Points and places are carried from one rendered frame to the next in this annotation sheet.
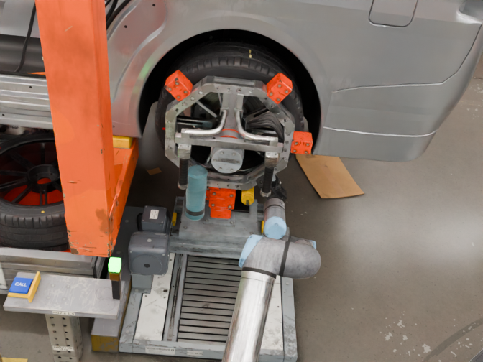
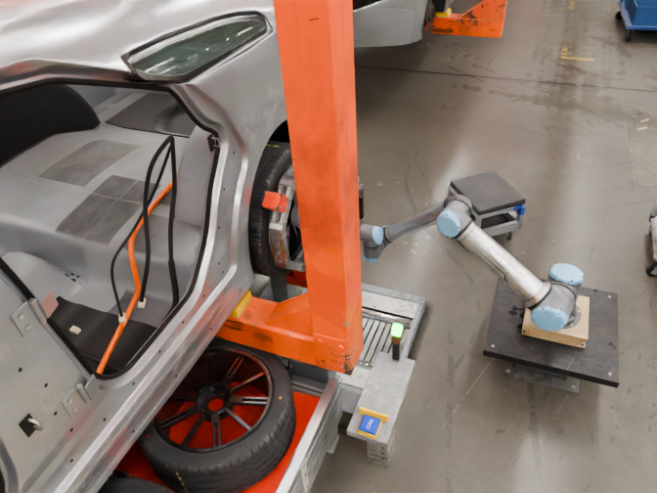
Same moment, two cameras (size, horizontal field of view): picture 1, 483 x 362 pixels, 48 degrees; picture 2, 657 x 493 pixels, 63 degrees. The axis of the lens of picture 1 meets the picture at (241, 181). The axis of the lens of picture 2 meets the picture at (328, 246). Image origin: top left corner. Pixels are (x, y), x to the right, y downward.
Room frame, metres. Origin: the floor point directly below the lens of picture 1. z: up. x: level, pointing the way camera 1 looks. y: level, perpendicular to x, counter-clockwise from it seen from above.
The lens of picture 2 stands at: (0.83, 1.89, 2.39)
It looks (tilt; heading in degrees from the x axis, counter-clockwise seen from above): 40 degrees down; 298
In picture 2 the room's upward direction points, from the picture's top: 5 degrees counter-clockwise
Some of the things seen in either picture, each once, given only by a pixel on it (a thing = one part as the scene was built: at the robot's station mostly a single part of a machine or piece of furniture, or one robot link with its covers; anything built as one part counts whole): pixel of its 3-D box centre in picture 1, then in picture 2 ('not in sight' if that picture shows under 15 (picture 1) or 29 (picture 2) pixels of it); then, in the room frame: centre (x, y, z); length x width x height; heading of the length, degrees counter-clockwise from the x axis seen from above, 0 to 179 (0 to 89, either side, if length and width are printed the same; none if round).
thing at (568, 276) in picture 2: not in sight; (563, 285); (0.72, -0.21, 0.55); 0.17 x 0.15 x 0.18; 83
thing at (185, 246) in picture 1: (218, 227); not in sight; (2.11, 0.09, 0.13); 0.50 x 0.36 x 0.10; 94
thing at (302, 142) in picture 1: (300, 142); not in sight; (1.96, -0.23, 0.85); 0.09 x 0.08 x 0.07; 94
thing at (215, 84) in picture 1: (228, 136); (302, 214); (1.94, 0.08, 0.85); 0.54 x 0.07 x 0.54; 94
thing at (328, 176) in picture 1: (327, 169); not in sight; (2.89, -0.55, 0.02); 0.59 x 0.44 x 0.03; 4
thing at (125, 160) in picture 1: (110, 159); (266, 311); (1.87, 0.59, 0.69); 0.52 x 0.17 x 0.35; 4
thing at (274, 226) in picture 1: (274, 222); (370, 234); (1.69, -0.16, 0.62); 0.12 x 0.09 x 0.10; 4
